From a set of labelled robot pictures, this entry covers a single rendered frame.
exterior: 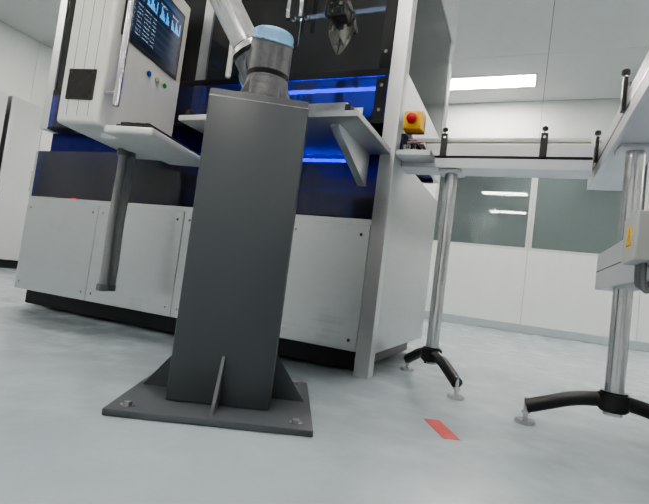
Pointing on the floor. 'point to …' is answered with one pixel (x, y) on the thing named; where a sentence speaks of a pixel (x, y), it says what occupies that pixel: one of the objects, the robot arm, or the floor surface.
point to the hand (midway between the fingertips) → (339, 51)
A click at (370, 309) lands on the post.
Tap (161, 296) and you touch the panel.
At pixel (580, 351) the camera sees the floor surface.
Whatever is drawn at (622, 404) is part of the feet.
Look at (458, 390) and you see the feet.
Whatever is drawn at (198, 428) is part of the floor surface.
